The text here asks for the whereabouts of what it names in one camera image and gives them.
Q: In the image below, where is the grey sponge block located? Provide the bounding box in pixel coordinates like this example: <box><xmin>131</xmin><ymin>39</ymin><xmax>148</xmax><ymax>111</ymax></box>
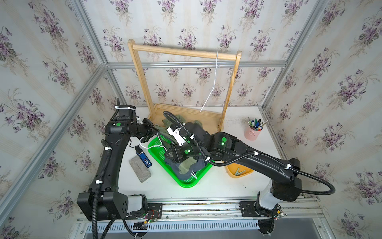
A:
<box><xmin>129</xmin><ymin>156</ymin><xmax>151</xmax><ymax>183</ymax></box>

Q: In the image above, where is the green plastic basket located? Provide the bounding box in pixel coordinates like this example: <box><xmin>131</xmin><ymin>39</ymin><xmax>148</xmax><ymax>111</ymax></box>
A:
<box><xmin>148</xmin><ymin>136</ymin><xmax>212</xmax><ymax>188</ymax></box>

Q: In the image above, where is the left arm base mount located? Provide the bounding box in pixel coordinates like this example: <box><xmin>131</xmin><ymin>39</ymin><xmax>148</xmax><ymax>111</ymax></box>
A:
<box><xmin>125</xmin><ymin>203</ymin><xmax>163</xmax><ymax>232</ymax></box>

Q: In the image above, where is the mint green clothespin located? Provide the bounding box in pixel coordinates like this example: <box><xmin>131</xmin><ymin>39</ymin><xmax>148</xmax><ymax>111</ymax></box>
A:
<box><xmin>235</xmin><ymin>168</ymin><xmax>246</xmax><ymax>176</ymax></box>

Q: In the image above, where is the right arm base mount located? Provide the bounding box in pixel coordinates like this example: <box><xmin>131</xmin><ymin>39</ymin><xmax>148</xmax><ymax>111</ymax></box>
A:
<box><xmin>239</xmin><ymin>192</ymin><xmax>282</xmax><ymax>236</ymax></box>

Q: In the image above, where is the white wire hanger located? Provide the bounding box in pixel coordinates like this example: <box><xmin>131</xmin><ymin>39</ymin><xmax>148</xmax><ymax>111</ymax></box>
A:
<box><xmin>200</xmin><ymin>51</ymin><xmax>219</xmax><ymax>113</ymax></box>
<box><xmin>145</xmin><ymin>134</ymin><xmax>205</xmax><ymax>188</ymax></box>

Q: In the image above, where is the olive green tank top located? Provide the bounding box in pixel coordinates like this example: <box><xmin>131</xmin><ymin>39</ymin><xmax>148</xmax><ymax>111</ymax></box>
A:
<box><xmin>149</xmin><ymin>119</ymin><xmax>208</xmax><ymax>181</ymax></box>

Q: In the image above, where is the grey blue tank top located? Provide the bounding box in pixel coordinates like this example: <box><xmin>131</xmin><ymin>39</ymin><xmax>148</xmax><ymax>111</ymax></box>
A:
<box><xmin>165</xmin><ymin>157</ymin><xmax>206</xmax><ymax>181</ymax></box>

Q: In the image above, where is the blue black handheld device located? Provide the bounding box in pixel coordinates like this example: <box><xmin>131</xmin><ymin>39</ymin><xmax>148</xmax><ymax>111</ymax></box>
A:
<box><xmin>134</xmin><ymin>146</ymin><xmax>152</xmax><ymax>168</ymax></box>

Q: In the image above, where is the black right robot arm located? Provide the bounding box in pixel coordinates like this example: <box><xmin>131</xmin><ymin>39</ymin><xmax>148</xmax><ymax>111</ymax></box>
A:
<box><xmin>163</xmin><ymin>111</ymin><xmax>336</xmax><ymax>210</ymax></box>

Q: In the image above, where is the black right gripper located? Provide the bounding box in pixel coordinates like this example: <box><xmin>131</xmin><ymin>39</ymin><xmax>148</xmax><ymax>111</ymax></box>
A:
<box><xmin>163</xmin><ymin>141</ymin><xmax>209</xmax><ymax>164</ymax></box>

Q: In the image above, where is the wooden clothes rack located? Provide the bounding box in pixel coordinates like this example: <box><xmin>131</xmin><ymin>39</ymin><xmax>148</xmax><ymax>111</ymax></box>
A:
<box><xmin>127</xmin><ymin>39</ymin><xmax>242</xmax><ymax>135</ymax></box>

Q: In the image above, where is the pink pen cup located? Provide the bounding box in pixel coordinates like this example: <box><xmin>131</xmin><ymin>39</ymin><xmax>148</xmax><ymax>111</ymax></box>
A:
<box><xmin>244</xmin><ymin>119</ymin><xmax>263</xmax><ymax>141</ymax></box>

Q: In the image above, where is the yellow plastic tray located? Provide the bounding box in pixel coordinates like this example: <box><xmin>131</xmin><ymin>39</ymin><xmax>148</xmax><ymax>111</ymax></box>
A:
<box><xmin>225</xmin><ymin>163</ymin><xmax>254</xmax><ymax>178</ymax></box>

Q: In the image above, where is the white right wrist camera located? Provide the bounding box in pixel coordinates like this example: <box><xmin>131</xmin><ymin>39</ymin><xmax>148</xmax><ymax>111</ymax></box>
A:
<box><xmin>167</xmin><ymin>127</ymin><xmax>187</xmax><ymax>146</ymax></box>

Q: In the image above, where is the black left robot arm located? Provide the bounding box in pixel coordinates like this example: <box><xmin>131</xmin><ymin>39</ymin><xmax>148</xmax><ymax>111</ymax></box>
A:
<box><xmin>77</xmin><ymin>100</ymin><xmax>158</xmax><ymax>239</ymax></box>

